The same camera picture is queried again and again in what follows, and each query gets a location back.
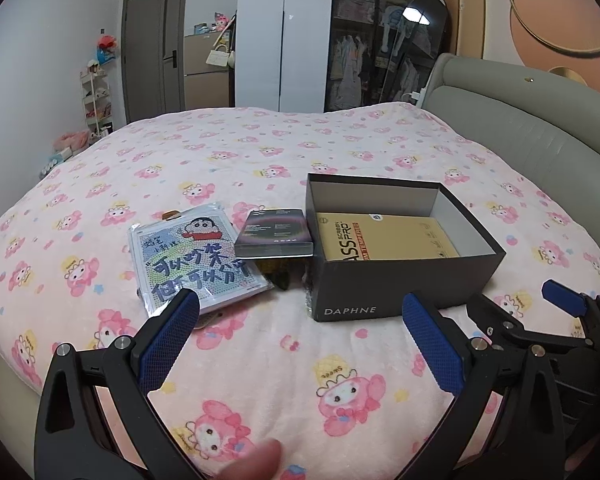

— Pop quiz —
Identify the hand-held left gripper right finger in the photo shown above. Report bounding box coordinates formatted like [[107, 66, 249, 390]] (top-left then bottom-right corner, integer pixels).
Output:
[[402, 292, 576, 480]]

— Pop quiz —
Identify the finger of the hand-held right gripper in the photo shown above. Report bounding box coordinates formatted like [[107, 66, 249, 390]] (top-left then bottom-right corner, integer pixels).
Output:
[[466, 294, 551, 350], [541, 280, 600, 342]]

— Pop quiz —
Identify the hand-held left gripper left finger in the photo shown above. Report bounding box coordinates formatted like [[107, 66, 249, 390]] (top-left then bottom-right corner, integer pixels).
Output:
[[34, 287, 201, 480]]

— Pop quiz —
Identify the dark grey shoe box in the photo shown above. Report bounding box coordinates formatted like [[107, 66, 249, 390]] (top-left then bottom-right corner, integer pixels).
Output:
[[305, 172, 507, 322]]

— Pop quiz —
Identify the person's left hand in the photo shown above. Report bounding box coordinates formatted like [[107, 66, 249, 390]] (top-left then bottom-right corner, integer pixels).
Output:
[[215, 439, 284, 480]]

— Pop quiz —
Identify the cartoon diamond painting kit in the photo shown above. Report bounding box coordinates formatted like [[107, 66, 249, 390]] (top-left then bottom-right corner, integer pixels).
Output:
[[128, 203, 275, 317]]

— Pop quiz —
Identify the yellow screen protector packet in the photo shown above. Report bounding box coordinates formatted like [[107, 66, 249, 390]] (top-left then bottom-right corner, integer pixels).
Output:
[[315, 212, 462, 264]]

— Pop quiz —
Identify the small dark flat box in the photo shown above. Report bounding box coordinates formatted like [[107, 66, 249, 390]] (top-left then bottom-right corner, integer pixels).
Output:
[[233, 208, 315, 260]]

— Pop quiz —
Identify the grey green bed headboard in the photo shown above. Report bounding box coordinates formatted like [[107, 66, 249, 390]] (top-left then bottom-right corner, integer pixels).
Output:
[[422, 52, 600, 281]]

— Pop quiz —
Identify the pink printed blanket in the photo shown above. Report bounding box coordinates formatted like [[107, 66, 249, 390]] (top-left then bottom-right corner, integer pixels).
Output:
[[0, 101, 600, 480]]

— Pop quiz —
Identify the white shelf rack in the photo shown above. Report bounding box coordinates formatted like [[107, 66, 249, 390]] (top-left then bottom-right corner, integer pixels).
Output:
[[80, 67, 116, 139]]

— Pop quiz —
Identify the cardboard box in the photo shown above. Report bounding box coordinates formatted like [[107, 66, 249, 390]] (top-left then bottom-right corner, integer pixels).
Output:
[[182, 72, 231, 111], [183, 34, 231, 77]]

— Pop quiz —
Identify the grey door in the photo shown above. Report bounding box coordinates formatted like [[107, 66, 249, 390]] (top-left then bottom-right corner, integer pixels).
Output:
[[121, 0, 188, 127]]

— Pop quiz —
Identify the arched floor mirror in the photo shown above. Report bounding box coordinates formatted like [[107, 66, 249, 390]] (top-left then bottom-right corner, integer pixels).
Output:
[[380, 0, 452, 107]]

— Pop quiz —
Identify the red and blue plush toy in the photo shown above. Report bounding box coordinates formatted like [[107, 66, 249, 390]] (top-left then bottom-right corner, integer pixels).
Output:
[[96, 34, 119, 66]]

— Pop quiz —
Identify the white wardrobe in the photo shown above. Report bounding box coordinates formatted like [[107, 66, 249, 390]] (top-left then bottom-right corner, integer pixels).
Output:
[[236, 0, 336, 113]]

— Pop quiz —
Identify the dark glass display cabinet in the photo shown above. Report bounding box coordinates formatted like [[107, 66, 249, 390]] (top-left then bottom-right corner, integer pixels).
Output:
[[324, 0, 421, 113]]

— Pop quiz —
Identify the round orange wall panel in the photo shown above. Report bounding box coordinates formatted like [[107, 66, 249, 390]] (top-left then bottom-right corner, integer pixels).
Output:
[[484, 0, 600, 77]]

